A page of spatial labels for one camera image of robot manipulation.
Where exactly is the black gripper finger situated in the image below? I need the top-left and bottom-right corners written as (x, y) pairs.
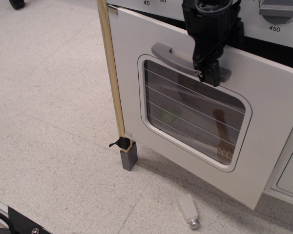
top-left (194, 60), bottom-right (220, 87)

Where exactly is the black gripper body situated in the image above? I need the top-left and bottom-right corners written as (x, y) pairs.
top-left (182, 0), bottom-right (244, 73)

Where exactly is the grey oven door handle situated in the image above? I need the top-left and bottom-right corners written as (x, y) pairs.
top-left (151, 42), bottom-right (231, 82)

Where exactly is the white oven door with window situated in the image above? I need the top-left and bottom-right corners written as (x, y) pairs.
top-left (109, 7), bottom-right (293, 209)

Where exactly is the white toy oven cabinet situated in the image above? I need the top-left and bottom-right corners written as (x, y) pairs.
top-left (106, 0), bottom-right (293, 209)

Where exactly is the green item inside oven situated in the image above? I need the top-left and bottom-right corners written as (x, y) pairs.
top-left (159, 109), bottom-right (180, 124)

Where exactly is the wooden fork inside oven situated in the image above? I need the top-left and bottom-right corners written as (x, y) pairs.
top-left (213, 109), bottom-right (235, 161)

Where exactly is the grey temperature knob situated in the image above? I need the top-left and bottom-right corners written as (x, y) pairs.
top-left (259, 0), bottom-right (293, 24)

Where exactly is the grey leg foot cap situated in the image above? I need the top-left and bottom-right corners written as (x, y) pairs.
top-left (120, 142), bottom-right (138, 171)

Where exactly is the white salt shaker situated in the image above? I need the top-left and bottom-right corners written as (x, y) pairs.
top-left (177, 194), bottom-right (200, 230)

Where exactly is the black caster wheel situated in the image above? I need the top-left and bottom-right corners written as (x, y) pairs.
top-left (9, 0), bottom-right (25, 10)

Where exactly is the black cable tie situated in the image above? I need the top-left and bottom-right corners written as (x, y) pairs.
top-left (109, 136), bottom-right (130, 150)

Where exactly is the wooden corner leg post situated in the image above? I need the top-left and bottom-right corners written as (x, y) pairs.
top-left (96, 0), bottom-right (132, 150)

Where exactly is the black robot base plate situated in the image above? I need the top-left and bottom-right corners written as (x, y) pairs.
top-left (8, 206), bottom-right (51, 234)

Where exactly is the black cable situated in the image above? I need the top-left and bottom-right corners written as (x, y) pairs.
top-left (0, 209), bottom-right (14, 234)

